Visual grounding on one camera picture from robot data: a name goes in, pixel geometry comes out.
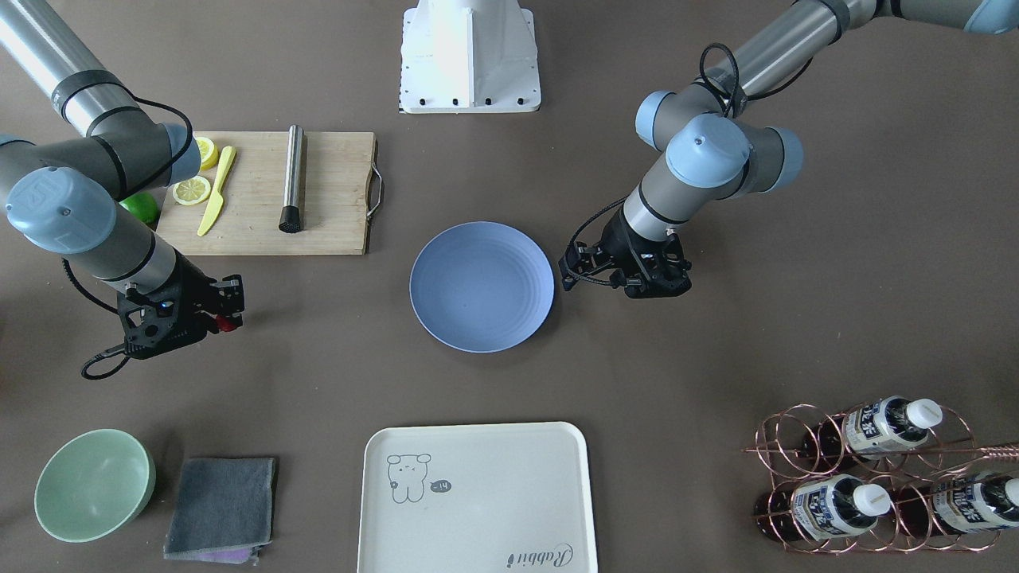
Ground yellow plastic knife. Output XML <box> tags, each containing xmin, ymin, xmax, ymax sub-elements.
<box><xmin>197</xmin><ymin>146</ymin><xmax>236</xmax><ymax>236</ymax></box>

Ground steel muddler black tip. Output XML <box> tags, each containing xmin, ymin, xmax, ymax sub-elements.
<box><xmin>278</xmin><ymin>124</ymin><xmax>306</xmax><ymax>233</ymax></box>

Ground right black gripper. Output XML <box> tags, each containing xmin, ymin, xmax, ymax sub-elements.
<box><xmin>118</xmin><ymin>255</ymin><xmax>244</xmax><ymax>360</ymax></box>

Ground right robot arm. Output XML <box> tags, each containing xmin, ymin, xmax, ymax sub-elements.
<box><xmin>1</xmin><ymin>1</ymin><xmax>244</xmax><ymax>360</ymax></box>

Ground red strawberry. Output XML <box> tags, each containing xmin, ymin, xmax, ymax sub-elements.
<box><xmin>214</xmin><ymin>314</ymin><xmax>243</xmax><ymax>333</ymax></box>

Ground rear tea bottle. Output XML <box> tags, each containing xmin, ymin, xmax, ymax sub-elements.
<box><xmin>892</xmin><ymin>471</ymin><xmax>1018</xmax><ymax>537</ymax></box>
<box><xmin>798</xmin><ymin>396</ymin><xmax>943</xmax><ymax>472</ymax></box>

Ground tea bottle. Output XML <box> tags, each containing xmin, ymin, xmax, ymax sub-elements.
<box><xmin>892</xmin><ymin>471</ymin><xmax>1018</xmax><ymax>537</ymax></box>
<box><xmin>754</xmin><ymin>473</ymin><xmax>892</xmax><ymax>544</ymax></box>
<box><xmin>798</xmin><ymin>396</ymin><xmax>943</xmax><ymax>472</ymax></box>

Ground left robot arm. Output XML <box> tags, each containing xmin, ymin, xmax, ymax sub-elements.
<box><xmin>558</xmin><ymin>1</ymin><xmax>1018</xmax><ymax>298</ymax></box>

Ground lower lemon slice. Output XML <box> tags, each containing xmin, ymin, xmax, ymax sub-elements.
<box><xmin>193</xmin><ymin>135</ymin><xmax>220</xmax><ymax>171</ymax></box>

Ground cream rabbit tray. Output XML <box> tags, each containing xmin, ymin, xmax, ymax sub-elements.
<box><xmin>357</xmin><ymin>422</ymin><xmax>599</xmax><ymax>572</ymax></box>

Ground lemon slice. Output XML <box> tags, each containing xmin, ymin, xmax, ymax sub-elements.
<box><xmin>193</xmin><ymin>135</ymin><xmax>220</xmax><ymax>171</ymax></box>
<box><xmin>170</xmin><ymin>177</ymin><xmax>212</xmax><ymax>206</ymax></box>

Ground upper lemon slice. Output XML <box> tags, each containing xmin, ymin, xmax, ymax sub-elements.
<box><xmin>170</xmin><ymin>177</ymin><xmax>212</xmax><ymax>206</ymax></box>

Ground wooden cutting board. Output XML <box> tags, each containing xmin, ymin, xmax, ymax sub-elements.
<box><xmin>155</xmin><ymin>131</ymin><xmax>377</xmax><ymax>256</ymax></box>

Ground blue round plate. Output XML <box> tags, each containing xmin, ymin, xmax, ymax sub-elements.
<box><xmin>410</xmin><ymin>221</ymin><xmax>556</xmax><ymax>354</ymax></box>

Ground green lime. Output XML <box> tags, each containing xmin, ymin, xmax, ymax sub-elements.
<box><xmin>119</xmin><ymin>191</ymin><xmax>160</xmax><ymax>225</ymax></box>

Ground copper wire bottle rack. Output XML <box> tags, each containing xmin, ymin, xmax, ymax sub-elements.
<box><xmin>745</xmin><ymin>403</ymin><xmax>1017</xmax><ymax>555</ymax></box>

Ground front tea bottle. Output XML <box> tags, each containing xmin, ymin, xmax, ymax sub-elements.
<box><xmin>754</xmin><ymin>473</ymin><xmax>892</xmax><ymax>544</ymax></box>

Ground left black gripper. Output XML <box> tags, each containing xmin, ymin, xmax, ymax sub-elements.
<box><xmin>558</xmin><ymin>209</ymin><xmax>692</xmax><ymax>298</ymax></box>

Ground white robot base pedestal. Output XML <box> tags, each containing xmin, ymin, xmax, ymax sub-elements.
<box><xmin>398</xmin><ymin>1</ymin><xmax>542</xmax><ymax>114</ymax></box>

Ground green bowl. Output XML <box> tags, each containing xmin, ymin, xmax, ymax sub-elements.
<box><xmin>33</xmin><ymin>429</ymin><xmax>156</xmax><ymax>543</ymax></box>

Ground grey folded cloth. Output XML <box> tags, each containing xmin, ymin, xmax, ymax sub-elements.
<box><xmin>163</xmin><ymin>458</ymin><xmax>276</xmax><ymax>563</ymax></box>

